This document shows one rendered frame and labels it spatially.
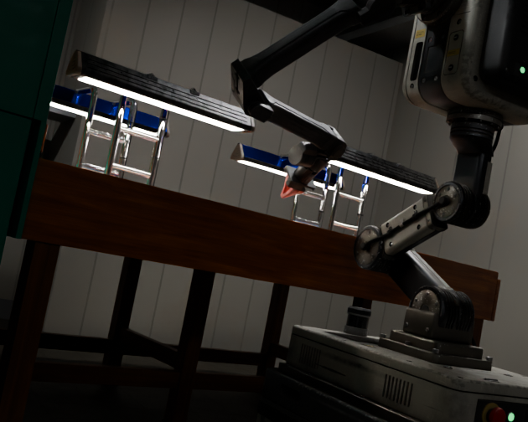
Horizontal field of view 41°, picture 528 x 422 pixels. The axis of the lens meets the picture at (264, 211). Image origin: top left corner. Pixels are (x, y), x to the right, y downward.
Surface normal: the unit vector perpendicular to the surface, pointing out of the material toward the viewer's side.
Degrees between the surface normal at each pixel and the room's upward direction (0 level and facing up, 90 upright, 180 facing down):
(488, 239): 90
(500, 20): 91
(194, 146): 90
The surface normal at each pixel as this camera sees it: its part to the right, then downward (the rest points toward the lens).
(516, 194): -0.85, -0.20
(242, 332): 0.48, 0.03
